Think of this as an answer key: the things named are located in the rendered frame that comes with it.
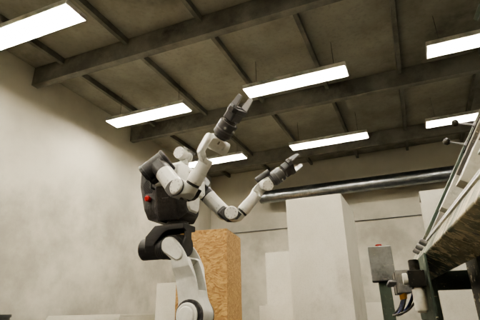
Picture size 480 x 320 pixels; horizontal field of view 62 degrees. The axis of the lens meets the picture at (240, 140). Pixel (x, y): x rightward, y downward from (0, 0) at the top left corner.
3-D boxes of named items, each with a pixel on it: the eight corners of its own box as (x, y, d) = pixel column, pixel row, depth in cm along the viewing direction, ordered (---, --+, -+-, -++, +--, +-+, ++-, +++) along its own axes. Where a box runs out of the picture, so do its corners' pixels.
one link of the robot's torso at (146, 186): (128, 221, 207) (134, 157, 221) (165, 232, 236) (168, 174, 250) (178, 216, 197) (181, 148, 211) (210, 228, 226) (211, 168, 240)
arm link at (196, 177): (201, 163, 180) (181, 201, 180) (216, 169, 187) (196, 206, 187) (189, 154, 187) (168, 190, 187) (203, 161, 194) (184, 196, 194)
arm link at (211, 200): (226, 226, 227) (200, 199, 235) (230, 229, 239) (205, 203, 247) (240, 212, 228) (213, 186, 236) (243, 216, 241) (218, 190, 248)
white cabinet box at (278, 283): (283, 304, 649) (281, 258, 678) (319, 303, 629) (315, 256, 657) (267, 304, 581) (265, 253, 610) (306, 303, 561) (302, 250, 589)
